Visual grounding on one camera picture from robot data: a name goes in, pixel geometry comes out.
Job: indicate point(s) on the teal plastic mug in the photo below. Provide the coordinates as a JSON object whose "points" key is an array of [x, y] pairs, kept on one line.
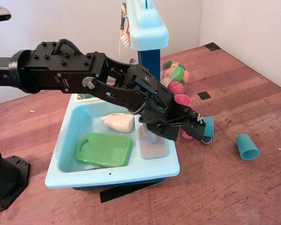
{"points": [[209, 130]]}

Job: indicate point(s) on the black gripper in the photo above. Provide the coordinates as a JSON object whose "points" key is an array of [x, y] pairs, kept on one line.
{"points": [[164, 116]]}

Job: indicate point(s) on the black tape square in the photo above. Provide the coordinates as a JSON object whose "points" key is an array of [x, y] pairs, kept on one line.
{"points": [[204, 95]]}

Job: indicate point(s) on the grey toy faucet lever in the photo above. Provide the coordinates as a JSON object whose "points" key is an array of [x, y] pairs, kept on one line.
{"points": [[148, 135]]}

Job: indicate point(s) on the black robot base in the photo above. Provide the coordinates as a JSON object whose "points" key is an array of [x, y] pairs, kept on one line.
{"points": [[14, 178]]}

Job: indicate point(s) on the cream toy soap bottle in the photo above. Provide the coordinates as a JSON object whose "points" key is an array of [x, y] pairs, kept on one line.
{"points": [[121, 122]]}

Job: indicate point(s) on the light blue toy sink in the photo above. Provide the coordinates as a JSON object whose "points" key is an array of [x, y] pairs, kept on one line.
{"points": [[148, 162]]}

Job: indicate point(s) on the mesh bag of toy food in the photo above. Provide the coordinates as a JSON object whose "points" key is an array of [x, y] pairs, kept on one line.
{"points": [[174, 76]]}

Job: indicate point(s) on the teal plastic cup lying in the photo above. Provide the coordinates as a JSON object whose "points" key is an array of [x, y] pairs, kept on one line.
{"points": [[247, 148]]}

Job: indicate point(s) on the toy dish brush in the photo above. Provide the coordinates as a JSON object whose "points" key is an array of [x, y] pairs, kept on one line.
{"points": [[124, 29]]}

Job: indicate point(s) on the black tape corner piece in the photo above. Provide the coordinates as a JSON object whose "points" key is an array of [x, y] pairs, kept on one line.
{"points": [[212, 46]]}

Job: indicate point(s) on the green plastic cutting board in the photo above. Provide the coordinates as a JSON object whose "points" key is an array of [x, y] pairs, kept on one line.
{"points": [[104, 150]]}

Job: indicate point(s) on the pink plastic cup lower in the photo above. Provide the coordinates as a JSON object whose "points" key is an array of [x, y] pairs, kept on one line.
{"points": [[185, 135]]}

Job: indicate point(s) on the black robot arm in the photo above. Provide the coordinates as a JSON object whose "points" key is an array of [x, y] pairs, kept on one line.
{"points": [[62, 66]]}

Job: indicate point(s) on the pink plastic cup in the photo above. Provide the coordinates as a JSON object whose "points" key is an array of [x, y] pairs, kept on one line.
{"points": [[182, 99], [185, 135]]}

